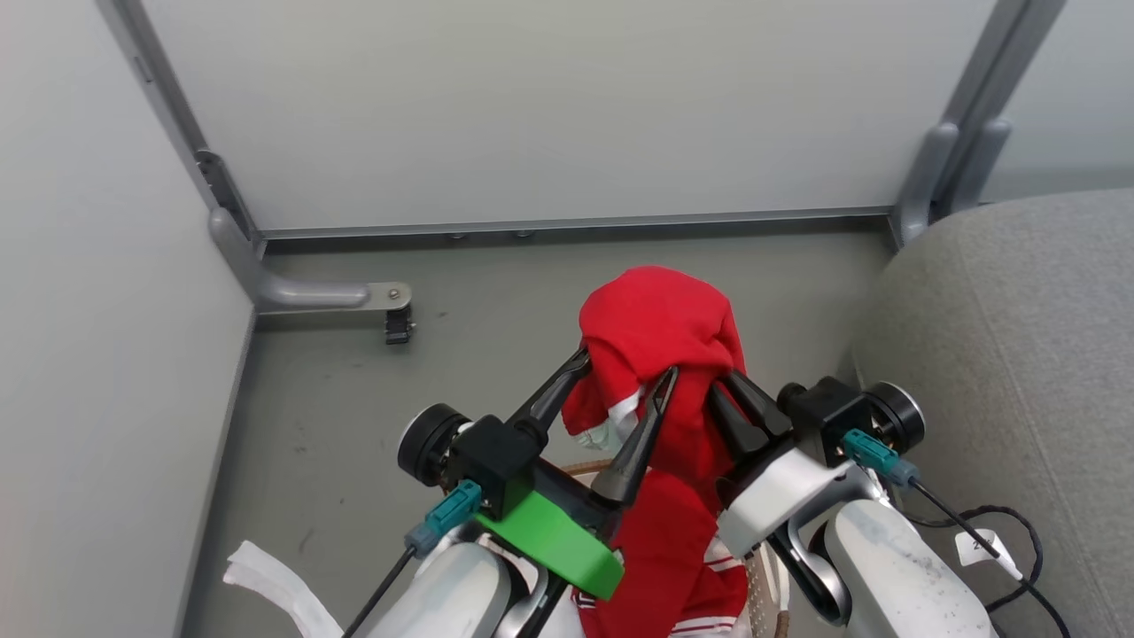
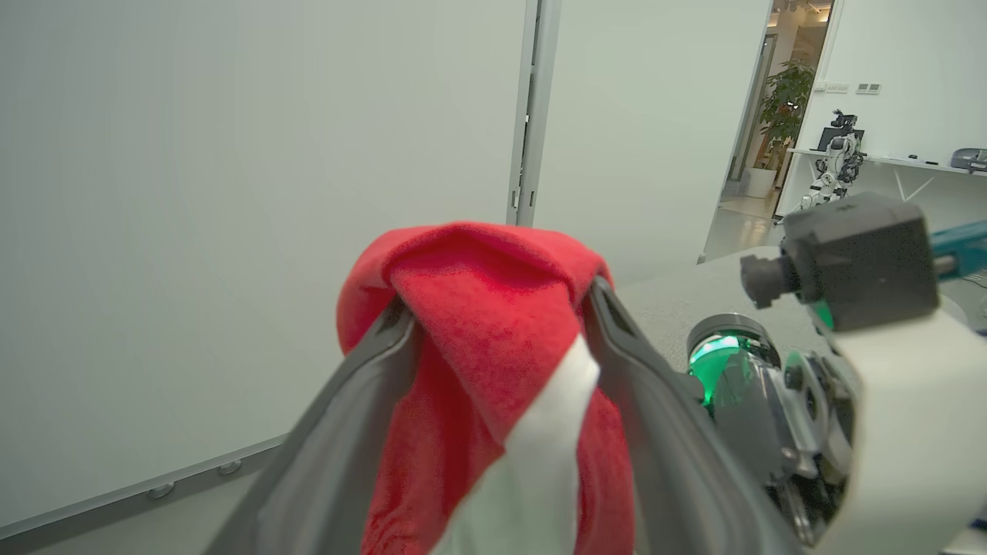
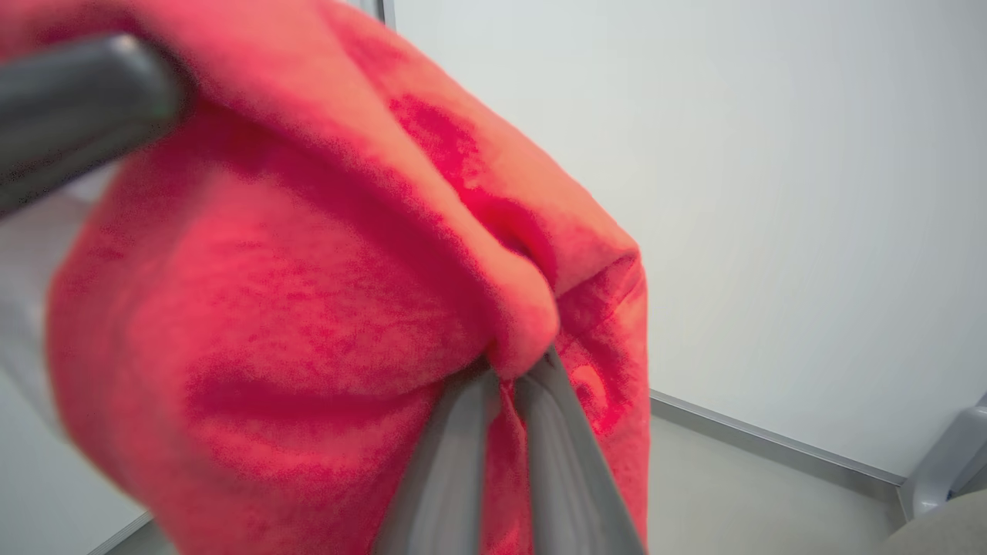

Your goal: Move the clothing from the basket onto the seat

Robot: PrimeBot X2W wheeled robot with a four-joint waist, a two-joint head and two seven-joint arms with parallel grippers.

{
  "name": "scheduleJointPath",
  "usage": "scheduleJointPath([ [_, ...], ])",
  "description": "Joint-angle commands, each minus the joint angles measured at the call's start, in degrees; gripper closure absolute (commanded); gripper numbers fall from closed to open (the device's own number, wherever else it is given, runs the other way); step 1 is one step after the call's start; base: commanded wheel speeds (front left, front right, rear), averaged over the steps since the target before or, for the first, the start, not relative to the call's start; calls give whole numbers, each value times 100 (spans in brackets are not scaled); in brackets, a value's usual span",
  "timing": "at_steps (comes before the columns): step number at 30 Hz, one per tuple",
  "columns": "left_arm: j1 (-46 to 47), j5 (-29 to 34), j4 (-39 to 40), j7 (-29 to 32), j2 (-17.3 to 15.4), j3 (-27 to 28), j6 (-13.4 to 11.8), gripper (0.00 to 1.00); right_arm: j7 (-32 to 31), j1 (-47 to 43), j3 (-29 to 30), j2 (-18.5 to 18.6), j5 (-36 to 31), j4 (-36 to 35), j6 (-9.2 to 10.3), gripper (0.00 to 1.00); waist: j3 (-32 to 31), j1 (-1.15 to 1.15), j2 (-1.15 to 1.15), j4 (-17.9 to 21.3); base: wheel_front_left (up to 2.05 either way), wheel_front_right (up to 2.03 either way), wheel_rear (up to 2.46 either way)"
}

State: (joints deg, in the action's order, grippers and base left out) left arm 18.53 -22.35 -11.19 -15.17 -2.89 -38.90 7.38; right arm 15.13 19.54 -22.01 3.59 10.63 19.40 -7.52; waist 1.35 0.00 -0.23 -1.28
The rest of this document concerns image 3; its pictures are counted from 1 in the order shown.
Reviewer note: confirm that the dark grey pointed right gripper left finger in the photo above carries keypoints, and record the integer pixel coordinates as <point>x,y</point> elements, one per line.
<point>69,116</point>

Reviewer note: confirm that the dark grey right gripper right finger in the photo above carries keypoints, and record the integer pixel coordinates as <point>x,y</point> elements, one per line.
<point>567,478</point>

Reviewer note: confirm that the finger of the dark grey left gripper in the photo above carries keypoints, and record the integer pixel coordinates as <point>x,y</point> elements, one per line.
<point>443,478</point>

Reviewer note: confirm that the red fleece garment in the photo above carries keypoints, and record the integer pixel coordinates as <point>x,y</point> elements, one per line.
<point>308,308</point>

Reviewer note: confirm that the grey baseboard strip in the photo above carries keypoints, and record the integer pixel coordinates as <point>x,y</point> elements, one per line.
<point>771,441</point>

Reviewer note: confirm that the grey metal frame leg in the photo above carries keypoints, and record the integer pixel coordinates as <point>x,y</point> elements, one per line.
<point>947,462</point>

